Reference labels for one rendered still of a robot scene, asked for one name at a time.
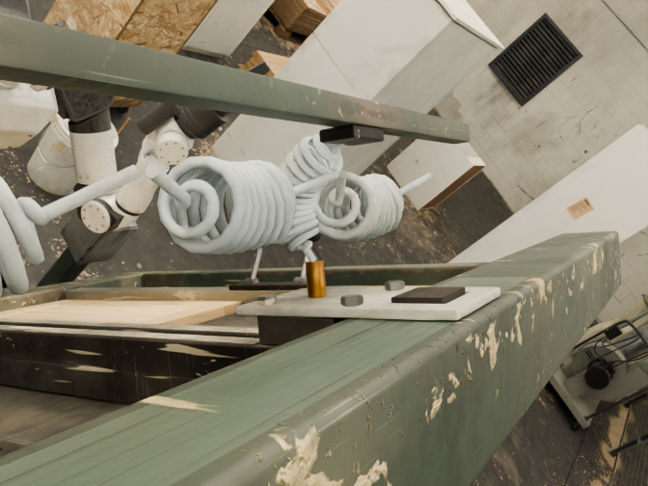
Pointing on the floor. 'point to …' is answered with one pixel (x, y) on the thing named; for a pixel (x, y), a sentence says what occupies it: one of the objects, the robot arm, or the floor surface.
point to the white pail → (57, 158)
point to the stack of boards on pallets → (297, 17)
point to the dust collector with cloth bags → (606, 364)
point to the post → (63, 270)
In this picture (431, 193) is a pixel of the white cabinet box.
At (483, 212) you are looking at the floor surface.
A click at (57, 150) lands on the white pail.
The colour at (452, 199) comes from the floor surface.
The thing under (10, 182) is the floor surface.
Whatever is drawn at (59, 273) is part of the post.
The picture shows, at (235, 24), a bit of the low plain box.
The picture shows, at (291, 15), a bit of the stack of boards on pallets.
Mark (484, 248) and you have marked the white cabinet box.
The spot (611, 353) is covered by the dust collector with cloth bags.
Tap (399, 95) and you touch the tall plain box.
